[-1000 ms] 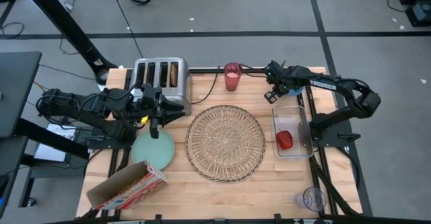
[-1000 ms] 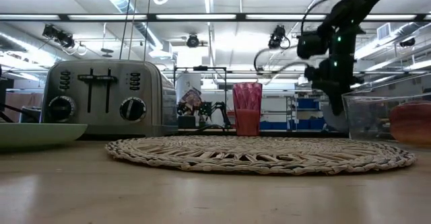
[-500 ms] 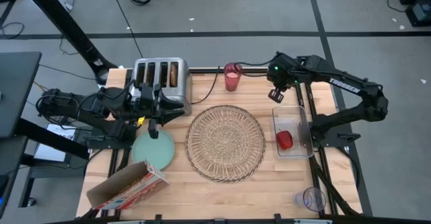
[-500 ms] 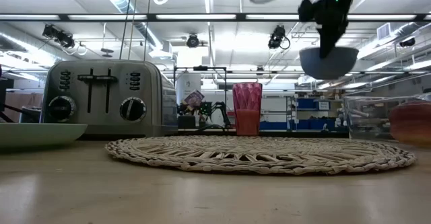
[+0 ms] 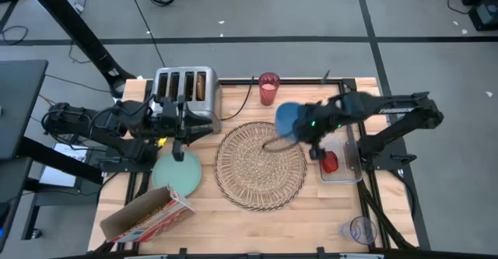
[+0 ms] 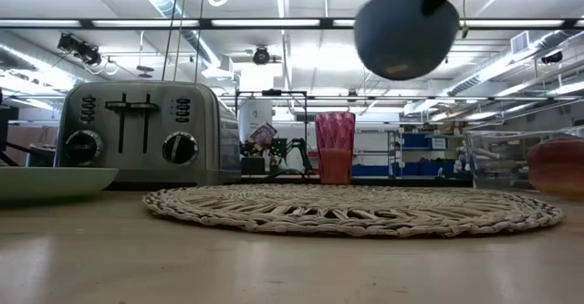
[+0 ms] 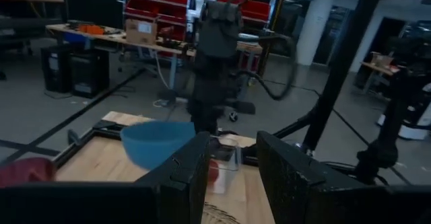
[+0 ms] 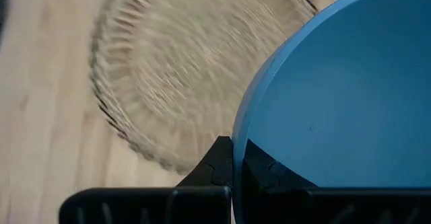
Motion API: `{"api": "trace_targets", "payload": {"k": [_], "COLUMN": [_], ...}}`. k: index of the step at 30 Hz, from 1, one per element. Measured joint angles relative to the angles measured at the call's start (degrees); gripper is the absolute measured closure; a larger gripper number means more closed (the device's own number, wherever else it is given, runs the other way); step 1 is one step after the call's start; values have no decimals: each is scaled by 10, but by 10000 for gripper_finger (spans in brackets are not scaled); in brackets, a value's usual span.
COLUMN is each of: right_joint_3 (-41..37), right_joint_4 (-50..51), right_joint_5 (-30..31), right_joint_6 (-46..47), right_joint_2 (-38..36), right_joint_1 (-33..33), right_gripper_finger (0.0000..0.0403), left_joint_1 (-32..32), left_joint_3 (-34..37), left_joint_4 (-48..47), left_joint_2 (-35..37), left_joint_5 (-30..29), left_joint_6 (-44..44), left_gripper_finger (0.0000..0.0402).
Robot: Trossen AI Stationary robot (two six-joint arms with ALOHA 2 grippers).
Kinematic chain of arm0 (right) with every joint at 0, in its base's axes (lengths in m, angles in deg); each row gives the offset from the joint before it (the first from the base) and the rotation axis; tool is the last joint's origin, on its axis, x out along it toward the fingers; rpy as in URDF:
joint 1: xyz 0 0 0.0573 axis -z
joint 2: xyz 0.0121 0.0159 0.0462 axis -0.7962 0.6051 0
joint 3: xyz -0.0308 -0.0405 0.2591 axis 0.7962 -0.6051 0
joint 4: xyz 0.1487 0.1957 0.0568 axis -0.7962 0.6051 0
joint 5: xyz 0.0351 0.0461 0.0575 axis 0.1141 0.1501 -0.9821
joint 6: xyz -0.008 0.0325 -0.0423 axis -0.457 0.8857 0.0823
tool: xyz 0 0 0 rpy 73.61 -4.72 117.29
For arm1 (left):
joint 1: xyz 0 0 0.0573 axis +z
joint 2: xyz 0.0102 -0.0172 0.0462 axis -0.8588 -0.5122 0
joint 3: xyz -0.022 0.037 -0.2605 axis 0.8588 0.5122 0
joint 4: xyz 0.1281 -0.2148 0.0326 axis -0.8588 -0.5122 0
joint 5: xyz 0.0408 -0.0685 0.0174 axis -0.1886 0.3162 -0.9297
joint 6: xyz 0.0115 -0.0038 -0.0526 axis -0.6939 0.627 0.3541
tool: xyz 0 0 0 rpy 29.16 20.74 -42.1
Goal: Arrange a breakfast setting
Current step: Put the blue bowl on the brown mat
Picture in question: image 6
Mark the blue-grey bowl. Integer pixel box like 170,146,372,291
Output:
353,0,461,81

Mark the blue storage bin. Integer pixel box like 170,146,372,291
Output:
401,132,430,149
350,163,391,178
401,161,455,178

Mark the metal shelf rack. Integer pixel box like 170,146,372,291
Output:
387,129,464,180

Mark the clear plastic container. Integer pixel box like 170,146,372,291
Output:
464,125,584,194

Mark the pink faceted cup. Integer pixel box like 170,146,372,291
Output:
313,110,357,185

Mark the red apple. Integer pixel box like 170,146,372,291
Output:
527,137,584,200

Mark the purple card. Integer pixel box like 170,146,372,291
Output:
248,121,278,148

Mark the round woven placemat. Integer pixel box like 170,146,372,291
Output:
141,183,566,239

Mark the black overhead light bar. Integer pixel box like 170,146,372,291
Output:
0,16,584,31

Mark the stainless steel toaster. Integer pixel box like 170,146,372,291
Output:
54,79,242,187

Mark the dark waste bin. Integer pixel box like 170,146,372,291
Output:
26,143,57,167

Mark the pale green plate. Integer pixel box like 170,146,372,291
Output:
0,165,120,201

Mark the yellow hanging cable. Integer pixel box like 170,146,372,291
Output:
460,0,470,39

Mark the round black ceiling camera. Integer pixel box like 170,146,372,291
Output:
252,45,271,66

